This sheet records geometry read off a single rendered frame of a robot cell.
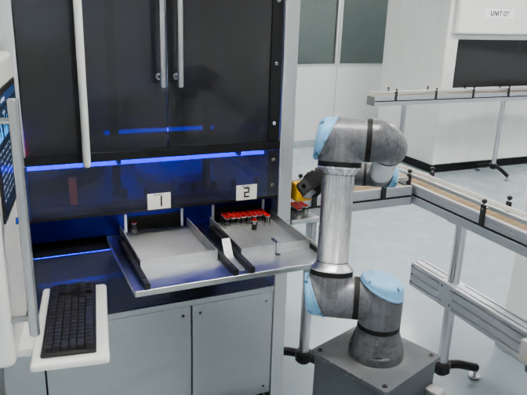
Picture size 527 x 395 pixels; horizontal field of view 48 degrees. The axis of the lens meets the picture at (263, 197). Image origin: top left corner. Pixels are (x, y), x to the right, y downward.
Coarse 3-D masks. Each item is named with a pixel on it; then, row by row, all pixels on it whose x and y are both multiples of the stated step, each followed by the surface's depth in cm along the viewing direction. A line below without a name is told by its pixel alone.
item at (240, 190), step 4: (252, 184) 226; (256, 184) 227; (236, 188) 224; (240, 188) 224; (252, 188) 226; (256, 188) 227; (236, 192) 224; (240, 192) 225; (252, 192) 227; (236, 196) 225; (240, 196) 225; (252, 196) 227; (236, 200) 225; (240, 200) 226
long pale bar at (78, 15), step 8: (80, 0) 176; (80, 8) 177; (80, 16) 177; (80, 24) 178; (80, 32) 179; (80, 40) 179; (80, 48) 180; (80, 56) 181; (80, 64) 181; (80, 72) 182; (80, 80) 183; (80, 88) 184; (80, 96) 184; (80, 104) 185; (80, 112) 186; (80, 120) 187; (88, 120) 188; (88, 128) 188; (88, 136) 189; (88, 144) 189; (88, 152) 190; (88, 160) 191
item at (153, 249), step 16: (192, 224) 221; (128, 240) 204; (144, 240) 213; (160, 240) 214; (176, 240) 214; (192, 240) 215; (208, 240) 206; (144, 256) 199; (160, 256) 200; (176, 256) 193; (192, 256) 195; (208, 256) 198
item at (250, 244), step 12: (276, 216) 234; (216, 228) 223; (240, 228) 228; (264, 228) 228; (276, 228) 229; (288, 228) 225; (240, 240) 216; (252, 240) 216; (264, 240) 217; (288, 240) 218; (300, 240) 216; (240, 252) 201; (252, 252) 202; (264, 252) 204
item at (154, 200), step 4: (168, 192) 213; (148, 196) 210; (152, 196) 211; (156, 196) 211; (160, 196) 212; (164, 196) 213; (168, 196) 213; (148, 200) 211; (152, 200) 211; (156, 200) 212; (160, 200) 213; (164, 200) 213; (168, 200) 214; (148, 204) 211; (152, 204) 212; (156, 204) 212; (160, 204) 213; (164, 204) 214; (168, 204) 214; (148, 208) 212; (152, 208) 212; (156, 208) 213; (160, 208) 214
